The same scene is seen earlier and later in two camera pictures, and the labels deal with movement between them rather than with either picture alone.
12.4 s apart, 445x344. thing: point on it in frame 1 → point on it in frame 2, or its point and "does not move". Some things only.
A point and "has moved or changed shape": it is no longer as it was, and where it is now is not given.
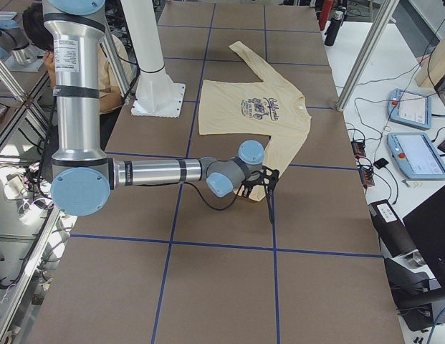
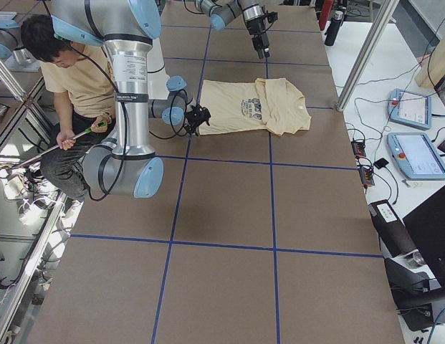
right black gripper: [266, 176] → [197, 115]
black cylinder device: [393, 233] does not move
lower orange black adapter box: [366, 177] does not move
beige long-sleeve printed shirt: [267, 108] has moved or changed shape
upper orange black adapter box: [359, 149] does not move
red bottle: [326, 11] does not move
